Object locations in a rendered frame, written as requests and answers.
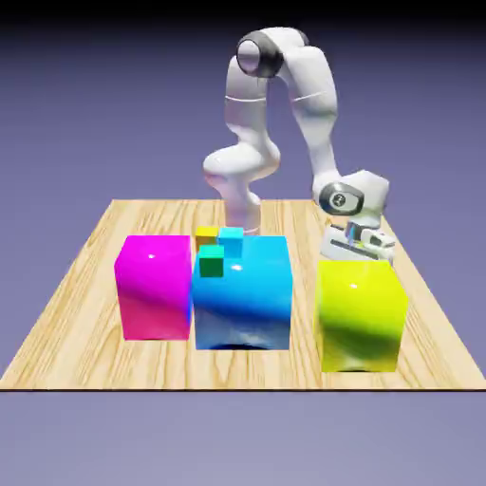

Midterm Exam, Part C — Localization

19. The small green cube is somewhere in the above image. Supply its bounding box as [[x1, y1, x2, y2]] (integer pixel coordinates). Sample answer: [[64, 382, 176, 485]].
[[197, 244, 226, 279]]

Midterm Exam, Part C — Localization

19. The small cyan cube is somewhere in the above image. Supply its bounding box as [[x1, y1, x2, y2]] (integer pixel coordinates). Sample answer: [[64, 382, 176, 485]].
[[216, 226, 245, 259]]

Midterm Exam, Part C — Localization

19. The large magenta box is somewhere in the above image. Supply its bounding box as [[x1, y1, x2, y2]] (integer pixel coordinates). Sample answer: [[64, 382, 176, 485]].
[[113, 234, 194, 342]]

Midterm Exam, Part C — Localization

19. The large yellow box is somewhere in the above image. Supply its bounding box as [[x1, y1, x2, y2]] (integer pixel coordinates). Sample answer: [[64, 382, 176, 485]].
[[313, 259, 410, 374]]

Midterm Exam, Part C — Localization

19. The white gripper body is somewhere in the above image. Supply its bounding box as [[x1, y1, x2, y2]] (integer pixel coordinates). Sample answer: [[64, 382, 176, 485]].
[[319, 224, 393, 264]]

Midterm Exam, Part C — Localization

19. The small yellow cube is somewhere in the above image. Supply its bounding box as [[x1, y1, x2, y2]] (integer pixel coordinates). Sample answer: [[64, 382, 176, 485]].
[[195, 226, 220, 253]]

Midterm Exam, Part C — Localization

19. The large blue box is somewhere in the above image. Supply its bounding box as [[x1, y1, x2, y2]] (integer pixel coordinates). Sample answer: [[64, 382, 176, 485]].
[[190, 234, 294, 351]]

